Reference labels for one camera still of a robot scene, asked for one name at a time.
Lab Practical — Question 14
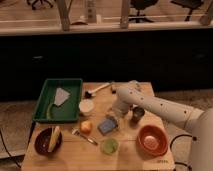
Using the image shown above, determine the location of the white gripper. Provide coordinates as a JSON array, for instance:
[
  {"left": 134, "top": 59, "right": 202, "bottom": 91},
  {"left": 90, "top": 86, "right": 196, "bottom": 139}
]
[{"left": 111, "top": 99, "right": 131, "bottom": 119}]

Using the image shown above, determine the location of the blue sponge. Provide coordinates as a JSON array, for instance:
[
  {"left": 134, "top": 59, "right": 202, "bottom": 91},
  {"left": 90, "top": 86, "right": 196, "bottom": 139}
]
[{"left": 98, "top": 117, "right": 118, "bottom": 135}]

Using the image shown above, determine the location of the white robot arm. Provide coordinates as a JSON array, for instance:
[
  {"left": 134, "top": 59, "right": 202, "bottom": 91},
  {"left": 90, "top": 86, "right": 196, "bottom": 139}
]
[{"left": 112, "top": 80, "right": 213, "bottom": 171}]

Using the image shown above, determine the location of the dark metal cup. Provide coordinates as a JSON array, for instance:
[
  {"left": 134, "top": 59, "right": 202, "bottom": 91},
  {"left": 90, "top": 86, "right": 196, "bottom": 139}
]
[{"left": 131, "top": 107, "right": 145, "bottom": 123}]

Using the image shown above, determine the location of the dish brush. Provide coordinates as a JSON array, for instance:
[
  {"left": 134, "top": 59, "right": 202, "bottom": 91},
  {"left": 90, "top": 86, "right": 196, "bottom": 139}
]
[{"left": 84, "top": 82, "right": 111, "bottom": 98}]

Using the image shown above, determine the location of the white round container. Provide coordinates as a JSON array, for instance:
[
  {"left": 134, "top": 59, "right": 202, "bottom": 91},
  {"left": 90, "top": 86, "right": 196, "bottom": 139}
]
[{"left": 79, "top": 99, "right": 94, "bottom": 116}]

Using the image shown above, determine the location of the orange fruit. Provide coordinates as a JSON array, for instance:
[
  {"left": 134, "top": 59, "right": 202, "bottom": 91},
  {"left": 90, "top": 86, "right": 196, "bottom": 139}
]
[{"left": 80, "top": 120, "right": 93, "bottom": 134}]

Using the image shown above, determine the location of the green cup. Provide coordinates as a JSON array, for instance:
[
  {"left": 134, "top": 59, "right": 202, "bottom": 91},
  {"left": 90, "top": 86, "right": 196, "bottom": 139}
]
[{"left": 100, "top": 138, "right": 118, "bottom": 155}]

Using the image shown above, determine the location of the orange bowl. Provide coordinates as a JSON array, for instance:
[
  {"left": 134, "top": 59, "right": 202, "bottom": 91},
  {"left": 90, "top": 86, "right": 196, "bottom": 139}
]
[{"left": 136, "top": 125, "right": 168, "bottom": 157}]

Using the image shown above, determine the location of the white egg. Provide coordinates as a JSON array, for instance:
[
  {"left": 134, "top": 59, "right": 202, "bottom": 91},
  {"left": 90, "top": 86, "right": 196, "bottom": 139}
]
[{"left": 144, "top": 136, "right": 159, "bottom": 150}]

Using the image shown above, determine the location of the metal fork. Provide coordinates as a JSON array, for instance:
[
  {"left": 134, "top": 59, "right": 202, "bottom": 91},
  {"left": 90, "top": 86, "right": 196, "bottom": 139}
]
[{"left": 71, "top": 129, "right": 98, "bottom": 146}]

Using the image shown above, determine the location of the green plastic tray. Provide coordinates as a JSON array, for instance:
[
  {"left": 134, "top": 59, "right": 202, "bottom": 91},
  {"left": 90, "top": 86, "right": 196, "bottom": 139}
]
[{"left": 33, "top": 78, "right": 83, "bottom": 123}]

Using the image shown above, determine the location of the grey cloth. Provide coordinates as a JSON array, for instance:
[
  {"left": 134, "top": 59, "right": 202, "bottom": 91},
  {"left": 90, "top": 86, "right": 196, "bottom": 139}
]
[{"left": 54, "top": 88, "right": 70, "bottom": 106}]

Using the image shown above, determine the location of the green banana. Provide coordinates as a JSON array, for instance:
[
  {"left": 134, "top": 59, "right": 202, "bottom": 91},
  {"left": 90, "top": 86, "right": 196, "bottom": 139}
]
[{"left": 46, "top": 103, "right": 54, "bottom": 119}]

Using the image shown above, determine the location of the dark brown bowl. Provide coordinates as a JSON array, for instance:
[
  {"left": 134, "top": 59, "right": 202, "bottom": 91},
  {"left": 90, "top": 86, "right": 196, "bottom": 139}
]
[{"left": 34, "top": 128, "right": 62, "bottom": 156}]

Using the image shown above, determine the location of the office chair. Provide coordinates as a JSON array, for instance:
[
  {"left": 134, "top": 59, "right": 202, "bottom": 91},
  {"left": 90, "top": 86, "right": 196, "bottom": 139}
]
[
  {"left": 171, "top": 0, "right": 203, "bottom": 21},
  {"left": 26, "top": 0, "right": 53, "bottom": 10},
  {"left": 129, "top": 0, "right": 158, "bottom": 23}
]

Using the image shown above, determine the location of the black cable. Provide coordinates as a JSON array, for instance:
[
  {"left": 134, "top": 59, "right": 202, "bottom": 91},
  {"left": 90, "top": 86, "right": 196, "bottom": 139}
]
[{"left": 169, "top": 133, "right": 196, "bottom": 171}]

